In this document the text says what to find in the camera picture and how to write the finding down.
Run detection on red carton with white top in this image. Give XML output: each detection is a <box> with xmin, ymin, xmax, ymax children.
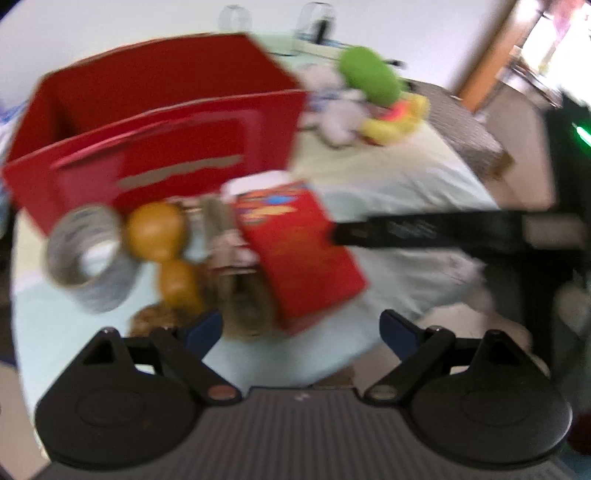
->
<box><xmin>222</xmin><ymin>171</ymin><xmax>370</xmax><ymax>335</ymax></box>

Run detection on beige looped strap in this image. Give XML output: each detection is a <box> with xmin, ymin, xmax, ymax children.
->
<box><xmin>203</xmin><ymin>194</ymin><xmax>278</xmax><ymax>340</ymax></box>

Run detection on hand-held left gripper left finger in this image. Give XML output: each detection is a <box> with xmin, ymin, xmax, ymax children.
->
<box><xmin>69</xmin><ymin>310</ymin><xmax>243</xmax><ymax>407</ymax></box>

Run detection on grey checkered mat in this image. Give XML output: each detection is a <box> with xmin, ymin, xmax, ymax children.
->
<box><xmin>405</xmin><ymin>80</ymin><xmax>514</xmax><ymax>182</ymax></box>

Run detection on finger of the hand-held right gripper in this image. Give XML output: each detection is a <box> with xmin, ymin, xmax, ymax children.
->
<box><xmin>330</xmin><ymin>211</ymin><xmax>527</xmax><ymax>252</ymax></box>

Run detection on clear drinking glass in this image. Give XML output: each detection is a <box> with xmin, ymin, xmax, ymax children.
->
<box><xmin>294</xmin><ymin>2</ymin><xmax>336</xmax><ymax>45</ymax></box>
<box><xmin>218</xmin><ymin>4</ymin><xmax>253</xmax><ymax>31</ymax></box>

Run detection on large red cardboard box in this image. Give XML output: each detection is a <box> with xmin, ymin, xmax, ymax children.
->
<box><xmin>2</xmin><ymin>31</ymin><xmax>310</xmax><ymax>237</ymax></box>

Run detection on yellow-brown gourd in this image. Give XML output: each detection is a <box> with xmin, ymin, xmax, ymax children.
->
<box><xmin>124</xmin><ymin>200</ymin><xmax>206</xmax><ymax>317</ymax></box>

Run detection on light green bed sheet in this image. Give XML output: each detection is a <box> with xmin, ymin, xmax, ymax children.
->
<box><xmin>9</xmin><ymin>37</ymin><xmax>509</xmax><ymax>388</ymax></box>

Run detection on brown textured object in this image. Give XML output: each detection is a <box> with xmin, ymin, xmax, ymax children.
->
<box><xmin>129</xmin><ymin>304</ymin><xmax>182</xmax><ymax>337</ymax></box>

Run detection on green plush toy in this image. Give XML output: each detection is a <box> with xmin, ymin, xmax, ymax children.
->
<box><xmin>338</xmin><ymin>46</ymin><xmax>403</xmax><ymax>108</ymax></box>

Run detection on white plush toy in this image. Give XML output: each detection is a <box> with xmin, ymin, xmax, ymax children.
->
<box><xmin>299</xmin><ymin>65</ymin><xmax>371</xmax><ymax>148</ymax></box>

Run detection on yellow plush toy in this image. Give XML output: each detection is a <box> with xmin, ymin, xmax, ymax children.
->
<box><xmin>360</xmin><ymin>95</ymin><xmax>431</xmax><ymax>147</ymax></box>

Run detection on wooden door frame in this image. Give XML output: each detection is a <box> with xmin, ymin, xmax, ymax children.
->
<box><xmin>455</xmin><ymin>0</ymin><xmax>529</xmax><ymax>112</ymax></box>

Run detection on printed tape roll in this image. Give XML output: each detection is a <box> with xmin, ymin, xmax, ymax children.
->
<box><xmin>44</xmin><ymin>205</ymin><xmax>139</xmax><ymax>315</ymax></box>

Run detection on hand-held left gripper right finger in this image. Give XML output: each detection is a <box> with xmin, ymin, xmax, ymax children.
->
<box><xmin>365</xmin><ymin>310</ymin><xmax>541</xmax><ymax>407</ymax></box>

